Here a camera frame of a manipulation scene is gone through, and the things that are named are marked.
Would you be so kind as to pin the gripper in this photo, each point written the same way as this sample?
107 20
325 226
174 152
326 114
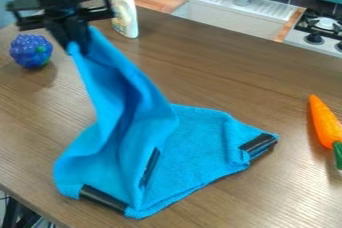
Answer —
91 12

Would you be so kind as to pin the toy stove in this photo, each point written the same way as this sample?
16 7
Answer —
318 32

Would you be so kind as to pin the toy sink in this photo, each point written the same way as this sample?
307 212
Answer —
240 15

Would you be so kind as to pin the white bottle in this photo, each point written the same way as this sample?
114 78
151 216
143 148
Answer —
124 12

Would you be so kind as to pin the blue cloth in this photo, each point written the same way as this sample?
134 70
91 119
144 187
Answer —
187 152

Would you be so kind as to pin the orange toy carrot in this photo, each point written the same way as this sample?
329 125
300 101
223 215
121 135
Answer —
326 123

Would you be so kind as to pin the blue toy berry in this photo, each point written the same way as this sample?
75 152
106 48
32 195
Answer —
30 51

